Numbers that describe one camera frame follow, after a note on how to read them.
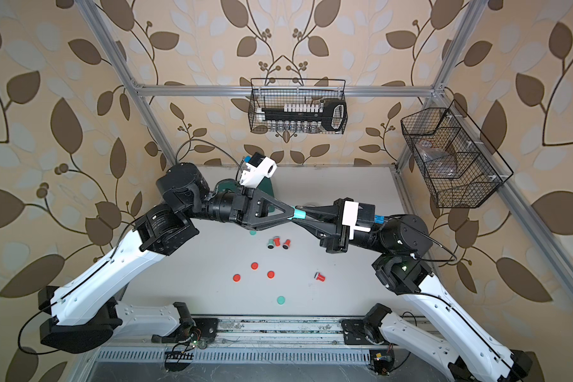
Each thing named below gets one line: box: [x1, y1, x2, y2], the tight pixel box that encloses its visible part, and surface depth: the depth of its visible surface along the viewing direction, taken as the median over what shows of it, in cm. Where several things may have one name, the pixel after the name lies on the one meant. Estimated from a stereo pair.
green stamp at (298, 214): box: [291, 208, 307, 220], surface depth 43 cm
